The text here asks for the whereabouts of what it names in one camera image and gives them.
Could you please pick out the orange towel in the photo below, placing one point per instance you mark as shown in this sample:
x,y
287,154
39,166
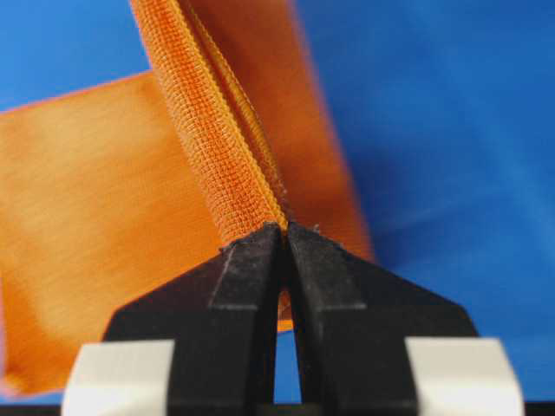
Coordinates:
x,y
108,193

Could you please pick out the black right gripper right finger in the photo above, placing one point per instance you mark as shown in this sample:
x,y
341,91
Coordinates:
x,y
351,319

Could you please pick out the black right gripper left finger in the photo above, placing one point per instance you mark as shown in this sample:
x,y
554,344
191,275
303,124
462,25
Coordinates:
x,y
222,316

